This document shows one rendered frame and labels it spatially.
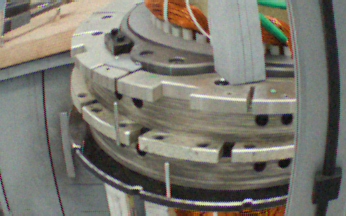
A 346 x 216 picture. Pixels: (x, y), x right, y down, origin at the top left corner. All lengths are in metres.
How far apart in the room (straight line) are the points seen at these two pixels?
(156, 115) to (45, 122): 0.28
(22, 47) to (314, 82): 0.67
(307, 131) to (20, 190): 0.74
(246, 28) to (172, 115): 0.08
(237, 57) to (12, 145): 0.37
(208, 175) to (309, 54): 0.44
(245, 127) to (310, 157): 0.40
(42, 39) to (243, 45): 0.30
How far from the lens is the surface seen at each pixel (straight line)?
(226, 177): 0.73
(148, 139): 0.72
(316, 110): 0.31
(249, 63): 0.71
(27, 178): 1.02
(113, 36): 0.78
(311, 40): 0.30
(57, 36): 0.95
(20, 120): 0.99
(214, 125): 0.71
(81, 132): 0.83
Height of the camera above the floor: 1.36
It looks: 23 degrees down
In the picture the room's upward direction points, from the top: 3 degrees counter-clockwise
